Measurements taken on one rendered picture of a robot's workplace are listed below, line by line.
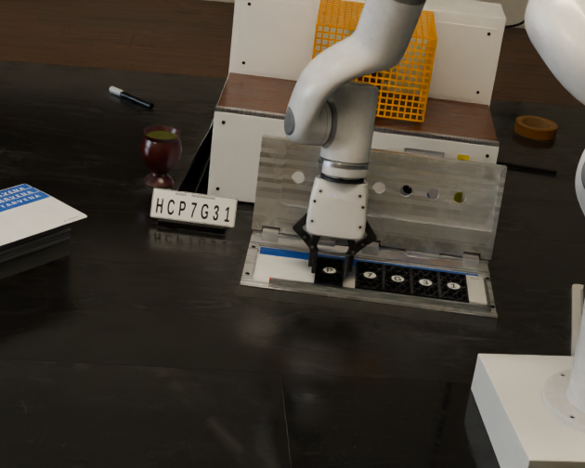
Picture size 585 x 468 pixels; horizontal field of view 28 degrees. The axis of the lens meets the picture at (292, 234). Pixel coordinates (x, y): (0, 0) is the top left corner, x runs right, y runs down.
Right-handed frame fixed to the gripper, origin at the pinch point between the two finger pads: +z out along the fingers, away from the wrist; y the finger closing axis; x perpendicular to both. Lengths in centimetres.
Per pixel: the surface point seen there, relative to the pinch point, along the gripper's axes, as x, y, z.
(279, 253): 6.7, -9.1, 1.3
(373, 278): -0.3, 7.8, 1.6
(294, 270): 1.2, -6.0, 2.5
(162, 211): 17.0, -32.2, -1.3
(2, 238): -15, -53, -1
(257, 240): 11.3, -13.6, 0.4
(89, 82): 89, -63, -14
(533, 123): 97, 48, -17
